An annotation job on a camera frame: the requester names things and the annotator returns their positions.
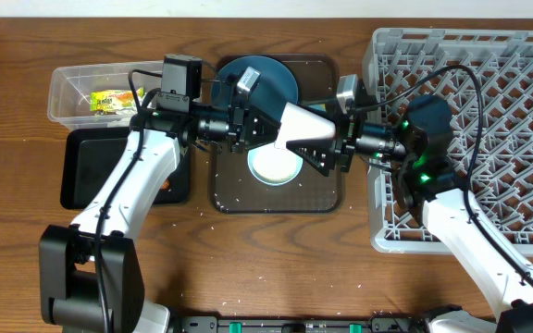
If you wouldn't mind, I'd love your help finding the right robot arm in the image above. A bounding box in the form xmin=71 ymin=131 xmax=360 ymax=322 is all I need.
xmin=276 ymin=95 xmax=533 ymax=332

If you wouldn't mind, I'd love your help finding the grey dishwasher rack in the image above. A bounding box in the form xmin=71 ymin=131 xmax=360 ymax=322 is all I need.
xmin=362 ymin=28 xmax=533 ymax=256

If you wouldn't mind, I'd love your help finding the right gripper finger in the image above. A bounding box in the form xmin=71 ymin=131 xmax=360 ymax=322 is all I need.
xmin=302 ymin=104 xmax=339 ymax=121
xmin=286 ymin=141 xmax=341 ymax=177

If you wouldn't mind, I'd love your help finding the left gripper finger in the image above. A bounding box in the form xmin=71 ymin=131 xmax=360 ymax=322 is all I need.
xmin=248 ymin=99 xmax=285 ymax=124
xmin=246 ymin=117 xmax=279 ymax=150

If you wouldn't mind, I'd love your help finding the clear plastic bin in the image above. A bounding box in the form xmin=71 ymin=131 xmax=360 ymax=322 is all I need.
xmin=47 ymin=61 xmax=162 ymax=130

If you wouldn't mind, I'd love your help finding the dark blue plate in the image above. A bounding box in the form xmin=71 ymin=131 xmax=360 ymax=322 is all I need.
xmin=218 ymin=55 xmax=299 ymax=121

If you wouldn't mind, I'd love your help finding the light blue rice bowl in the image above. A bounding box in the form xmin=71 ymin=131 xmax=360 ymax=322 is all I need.
xmin=247 ymin=143 xmax=303 ymax=187

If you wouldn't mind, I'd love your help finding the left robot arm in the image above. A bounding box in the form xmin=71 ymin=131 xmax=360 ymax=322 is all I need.
xmin=39 ymin=55 xmax=279 ymax=332

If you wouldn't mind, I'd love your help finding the white napkin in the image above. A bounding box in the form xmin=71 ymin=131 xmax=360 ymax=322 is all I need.
xmin=94 ymin=109 xmax=136 ymax=117

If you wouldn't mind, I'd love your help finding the pink cup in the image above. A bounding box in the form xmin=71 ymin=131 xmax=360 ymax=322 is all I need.
xmin=274 ymin=103 xmax=336 ymax=150

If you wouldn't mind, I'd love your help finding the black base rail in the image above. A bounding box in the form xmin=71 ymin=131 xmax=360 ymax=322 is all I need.
xmin=167 ymin=315 xmax=430 ymax=333

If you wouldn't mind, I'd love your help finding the left black cable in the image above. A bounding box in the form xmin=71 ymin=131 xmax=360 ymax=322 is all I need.
xmin=93 ymin=68 xmax=230 ymax=333

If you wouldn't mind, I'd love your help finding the green yellow snack wrapper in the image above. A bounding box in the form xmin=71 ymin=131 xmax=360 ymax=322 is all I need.
xmin=90 ymin=90 xmax=137 ymax=113

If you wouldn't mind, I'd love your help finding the dark brown serving tray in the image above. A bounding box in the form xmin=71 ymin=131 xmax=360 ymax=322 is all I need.
xmin=209 ymin=54 xmax=344 ymax=214

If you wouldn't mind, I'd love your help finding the black tray bin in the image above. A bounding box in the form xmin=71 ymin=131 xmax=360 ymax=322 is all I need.
xmin=60 ymin=127 xmax=191 ymax=209

